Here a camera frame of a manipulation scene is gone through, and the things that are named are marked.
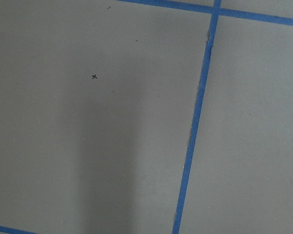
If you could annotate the brown paper table cover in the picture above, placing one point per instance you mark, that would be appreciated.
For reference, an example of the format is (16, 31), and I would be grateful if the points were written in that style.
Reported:
(135, 118)

